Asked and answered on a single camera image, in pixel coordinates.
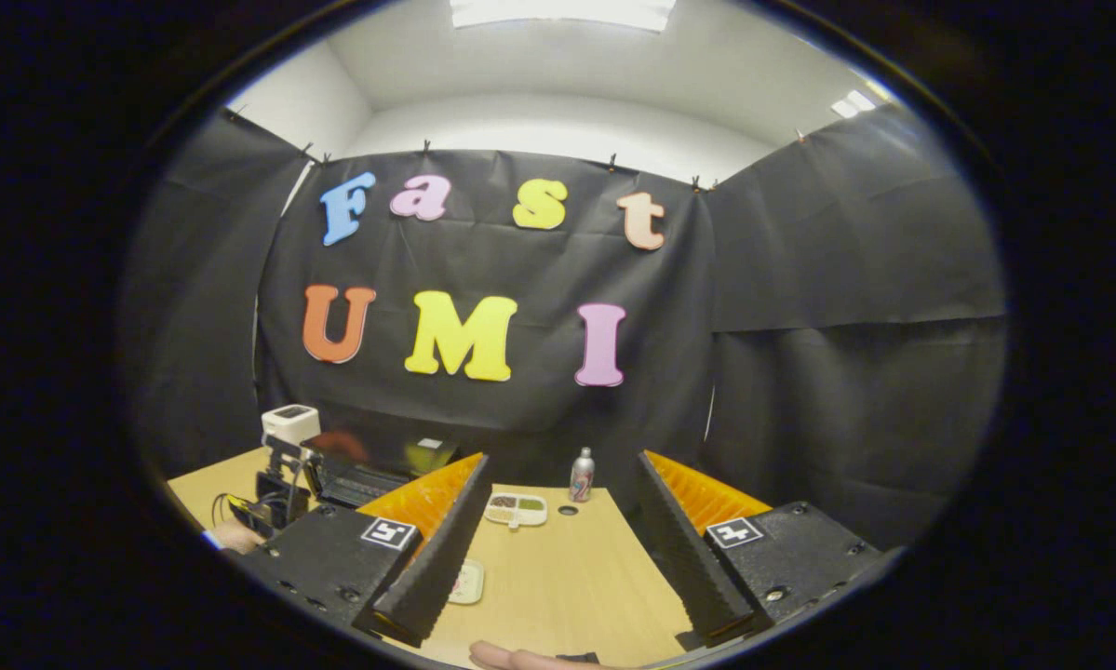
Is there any divided white dish of beans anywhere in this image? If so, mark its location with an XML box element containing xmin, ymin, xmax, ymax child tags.
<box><xmin>483</xmin><ymin>491</ymin><xmax>549</xmax><ymax>531</ymax></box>

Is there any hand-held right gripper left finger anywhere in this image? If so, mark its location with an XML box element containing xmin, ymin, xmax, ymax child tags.
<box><xmin>239</xmin><ymin>451</ymin><xmax>491</xmax><ymax>649</ymax></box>

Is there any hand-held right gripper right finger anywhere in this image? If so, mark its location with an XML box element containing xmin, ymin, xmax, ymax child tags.
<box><xmin>630</xmin><ymin>449</ymin><xmax>903</xmax><ymax>649</ymax></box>

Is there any white toaster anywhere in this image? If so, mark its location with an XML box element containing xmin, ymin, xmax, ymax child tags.
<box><xmin>261</xmin><ymin>404</ymin><xmax>322</xmax><ymax>448</ymax></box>

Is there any silver drink bottle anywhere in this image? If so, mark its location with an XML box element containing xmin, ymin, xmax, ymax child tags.
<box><xmin>569</xmin><ymin>447</ymin><xmax>597</xmax><ymax>503</ymax></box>

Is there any small ceiling light panel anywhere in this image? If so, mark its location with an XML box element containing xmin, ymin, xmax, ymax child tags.
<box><xmin>830</xmin><ymin>88</ymin><xmax>880</xmax><ymax>120</ymax></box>

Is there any plate with pink food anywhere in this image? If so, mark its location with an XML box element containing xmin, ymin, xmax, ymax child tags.
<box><xmin>448</xmin><ymin>558</ymin><xmax>486</xmax><ymax>606</ymax></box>

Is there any large ceiling light panel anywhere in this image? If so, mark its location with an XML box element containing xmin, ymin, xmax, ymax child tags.
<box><xmin>450</xmin><ymin>0</ymin><xmax>678</xmax><ymax>34</ymax></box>

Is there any black backdrop cloth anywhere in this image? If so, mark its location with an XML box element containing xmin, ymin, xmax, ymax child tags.
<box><xmin>120</xmin><ymin>102</ymin><xmax>1010</xmax><ymax>550</ymax></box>

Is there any black electric oven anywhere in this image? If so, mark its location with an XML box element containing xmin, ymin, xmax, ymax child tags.
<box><xmin>311</xmin><ymin>430</ymin><xmax>461</xmax><ymax>511</ymax></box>

